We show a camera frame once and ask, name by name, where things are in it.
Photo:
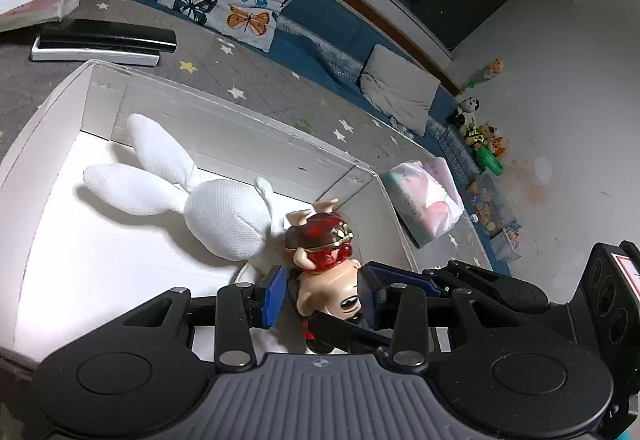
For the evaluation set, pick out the grey pillow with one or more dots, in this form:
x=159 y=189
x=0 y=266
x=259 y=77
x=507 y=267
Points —
x=400 y=87

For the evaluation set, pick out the panda toy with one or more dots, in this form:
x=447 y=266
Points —
x=467 y=110

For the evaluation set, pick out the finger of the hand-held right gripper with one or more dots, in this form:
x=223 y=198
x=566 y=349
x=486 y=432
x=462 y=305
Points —
x=350 y=329
x=465 y=277

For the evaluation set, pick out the green plastic toy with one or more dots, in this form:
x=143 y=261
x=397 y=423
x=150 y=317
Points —
x=489 y=162

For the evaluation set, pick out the yellow and green toy figure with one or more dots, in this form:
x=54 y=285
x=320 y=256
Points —
x=477 y=132

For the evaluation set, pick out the dark cardboard box white inside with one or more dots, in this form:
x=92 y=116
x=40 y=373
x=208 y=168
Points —
x=100 y=270

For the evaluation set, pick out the long black case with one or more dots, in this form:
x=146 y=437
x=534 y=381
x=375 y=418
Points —
x=105 y=32

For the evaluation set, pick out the blue sofa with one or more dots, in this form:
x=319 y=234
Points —
x=320 y=50

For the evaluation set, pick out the clear plastic box of toys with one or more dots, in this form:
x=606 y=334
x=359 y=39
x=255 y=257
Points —
x=492 y=210

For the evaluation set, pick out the orange fox toy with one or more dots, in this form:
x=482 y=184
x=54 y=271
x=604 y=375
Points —
x=496 y=146

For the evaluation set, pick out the white plush rabbit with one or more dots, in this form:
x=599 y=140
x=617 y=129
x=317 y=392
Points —
x=220 y=215

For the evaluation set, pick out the orange flower toy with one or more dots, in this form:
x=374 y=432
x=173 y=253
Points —
x=487 y=72

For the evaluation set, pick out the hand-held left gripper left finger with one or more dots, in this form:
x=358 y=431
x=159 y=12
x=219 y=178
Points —
x=272 y=297

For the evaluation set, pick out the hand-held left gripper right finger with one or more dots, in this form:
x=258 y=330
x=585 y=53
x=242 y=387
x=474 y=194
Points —
x=402 y=317

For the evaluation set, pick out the long white case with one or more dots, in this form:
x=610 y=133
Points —
x=90 y=55

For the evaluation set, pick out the soft pack of tissues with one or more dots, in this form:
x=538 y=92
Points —
x=425 y=200

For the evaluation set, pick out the doll figure with dark red hair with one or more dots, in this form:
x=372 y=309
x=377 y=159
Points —
x=325 y=287

